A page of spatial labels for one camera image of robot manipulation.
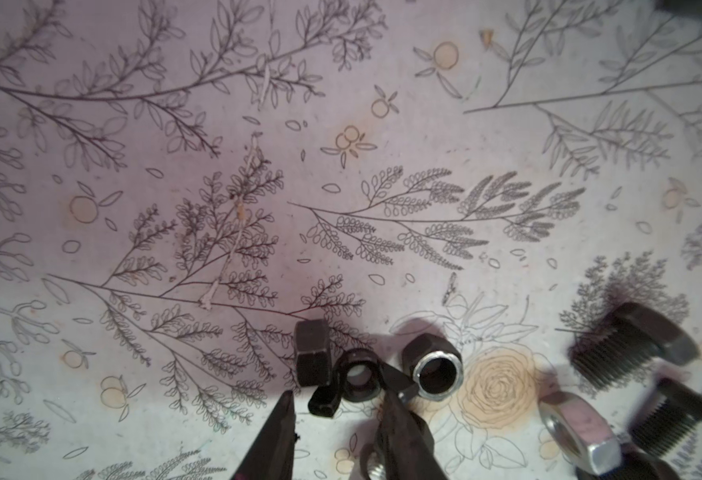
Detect black bolt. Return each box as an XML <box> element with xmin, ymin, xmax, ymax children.
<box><xmin>629</xmin><ymin>378</ymin><xmax>702</xmax><ymax>458</ymax></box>
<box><xmin>571</xmin><ymin>302</ymin><xmax>699</xmax><ymax>390</ymax></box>

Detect silver hex nut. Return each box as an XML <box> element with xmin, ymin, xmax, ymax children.
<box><xmin>538</xmin><ymin>391</ymin><xmax>623</xmax><ymax>475</ymax></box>

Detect black nut silver rim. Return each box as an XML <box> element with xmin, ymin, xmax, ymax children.
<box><xmin>401</xmin><ymin>333</ymin><xmax>464</xmax><ymax>402</ymax></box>

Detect black hex nut upright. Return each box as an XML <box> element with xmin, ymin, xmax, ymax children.
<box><xmin>294</xmin><ymin>320</ymin><xmax>333</xmax><ymax>387</ymax></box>

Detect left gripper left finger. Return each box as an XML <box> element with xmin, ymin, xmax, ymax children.
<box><xmin>231</xmin><ymin>390</ymin><xmax>297</xmax><ymax>480</ymax></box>

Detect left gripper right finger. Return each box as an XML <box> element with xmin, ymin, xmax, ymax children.
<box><xmin>376</xmin><ymin>391</ymin><xmax>447</xmax><ymax>480</ymax></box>

